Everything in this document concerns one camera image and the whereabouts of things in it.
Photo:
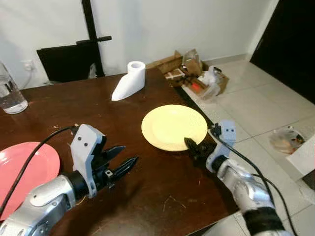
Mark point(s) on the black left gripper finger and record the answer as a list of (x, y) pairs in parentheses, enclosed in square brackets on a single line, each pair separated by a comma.
[(125, 166), (115, 152)]

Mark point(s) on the yellow plate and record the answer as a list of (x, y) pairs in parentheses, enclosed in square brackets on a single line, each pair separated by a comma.
[(170, 125)]

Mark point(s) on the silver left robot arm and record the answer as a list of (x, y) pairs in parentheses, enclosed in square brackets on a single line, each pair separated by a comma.
[(39, 201)]

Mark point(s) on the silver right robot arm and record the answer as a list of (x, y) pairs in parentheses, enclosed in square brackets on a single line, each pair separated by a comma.
[(241, 184)]

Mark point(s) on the open filled cardboard box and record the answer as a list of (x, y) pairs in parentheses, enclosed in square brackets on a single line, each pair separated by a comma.
[(221, 83)]

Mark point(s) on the crumpled clear plastic bag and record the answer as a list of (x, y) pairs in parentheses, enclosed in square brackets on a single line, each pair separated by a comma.
[(209, 78)]

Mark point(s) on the white paper towel roll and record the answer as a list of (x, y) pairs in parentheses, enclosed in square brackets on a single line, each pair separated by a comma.
[(133, 78)]

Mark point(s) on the white furniture block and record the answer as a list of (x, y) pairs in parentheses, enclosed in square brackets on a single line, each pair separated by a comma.
[(302, 162)]

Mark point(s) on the pink plate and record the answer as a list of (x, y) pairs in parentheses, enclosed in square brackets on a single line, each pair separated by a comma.
[(27, 167)]

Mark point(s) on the plastic bag with brown contents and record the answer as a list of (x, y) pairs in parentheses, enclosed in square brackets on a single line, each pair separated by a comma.
[(288, 140)]

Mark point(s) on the flat brown cardboard box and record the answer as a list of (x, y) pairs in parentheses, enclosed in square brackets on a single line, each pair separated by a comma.
[(167, 63)]

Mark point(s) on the black flat panel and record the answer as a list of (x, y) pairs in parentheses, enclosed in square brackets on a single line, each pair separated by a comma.
[(64, 61)]

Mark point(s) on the clear water bottle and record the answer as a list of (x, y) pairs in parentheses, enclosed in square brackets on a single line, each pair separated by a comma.
[(12, 96)]

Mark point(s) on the black stand pole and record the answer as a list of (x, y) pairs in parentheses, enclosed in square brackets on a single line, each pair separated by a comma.
[(91, 24)]

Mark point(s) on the dark door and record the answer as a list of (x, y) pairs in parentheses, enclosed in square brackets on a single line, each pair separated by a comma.
[(290, 44)]

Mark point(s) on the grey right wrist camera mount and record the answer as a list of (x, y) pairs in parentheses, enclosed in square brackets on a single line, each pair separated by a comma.
[(226, 132)]

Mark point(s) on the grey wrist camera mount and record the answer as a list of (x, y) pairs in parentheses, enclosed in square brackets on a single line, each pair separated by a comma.
[(83, 145), (226, 132)]

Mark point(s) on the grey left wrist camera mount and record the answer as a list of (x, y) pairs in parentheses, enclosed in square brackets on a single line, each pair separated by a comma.
[(83, 145)]

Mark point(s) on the white wall socket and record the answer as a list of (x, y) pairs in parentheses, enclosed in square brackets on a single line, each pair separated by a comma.
[(28, 65)]

